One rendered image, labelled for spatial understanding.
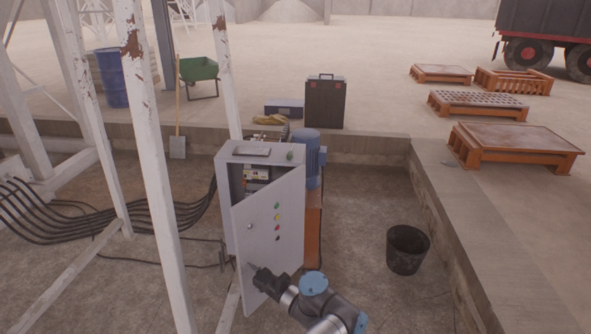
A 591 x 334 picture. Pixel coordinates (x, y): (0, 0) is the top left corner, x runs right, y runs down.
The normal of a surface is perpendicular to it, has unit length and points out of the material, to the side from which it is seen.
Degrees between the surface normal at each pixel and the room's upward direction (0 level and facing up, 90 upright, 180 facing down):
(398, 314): 0
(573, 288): 0
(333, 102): 90
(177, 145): 70
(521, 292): 0
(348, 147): 90
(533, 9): 90
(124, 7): 81
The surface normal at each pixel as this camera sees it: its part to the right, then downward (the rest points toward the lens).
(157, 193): -0.11, 0.30
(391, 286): 0.00, -0.89
